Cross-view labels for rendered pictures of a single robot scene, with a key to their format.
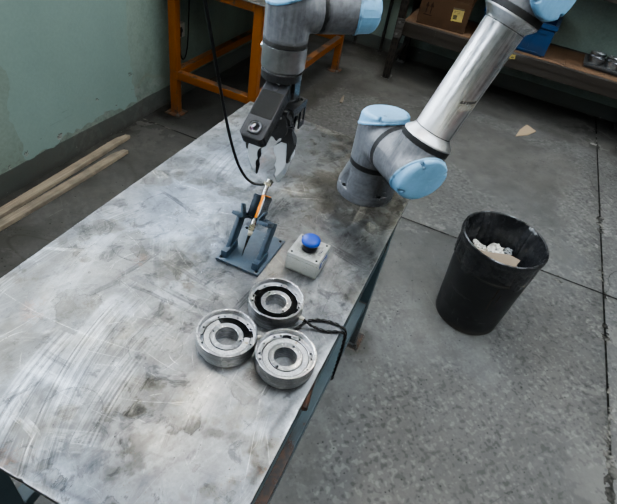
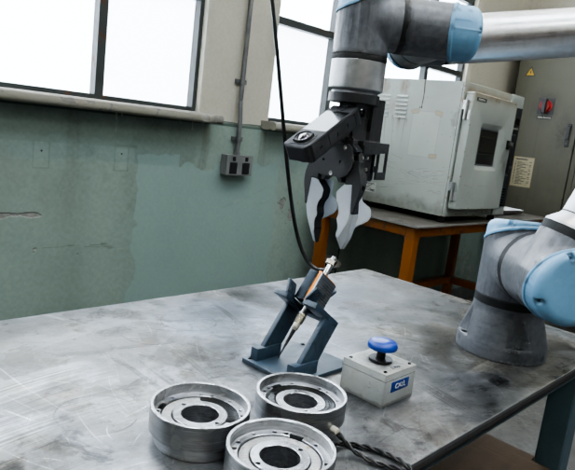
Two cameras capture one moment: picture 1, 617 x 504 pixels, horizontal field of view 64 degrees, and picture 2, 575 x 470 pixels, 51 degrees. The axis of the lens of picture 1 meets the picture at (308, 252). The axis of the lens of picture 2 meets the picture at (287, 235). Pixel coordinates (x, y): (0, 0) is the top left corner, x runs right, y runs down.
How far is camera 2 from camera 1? 0.45 m
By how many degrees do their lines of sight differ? 39
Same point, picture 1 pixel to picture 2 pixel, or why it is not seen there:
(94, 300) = (58, 360)
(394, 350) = not seen: outside the picture
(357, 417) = not seen: outside the picture
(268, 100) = (329, 117)
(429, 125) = not seen: outside the picture
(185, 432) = not seen: outside the picture
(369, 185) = (500, 326)
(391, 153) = (524, 254)
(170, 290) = (159, 372)
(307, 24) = (381, 28)
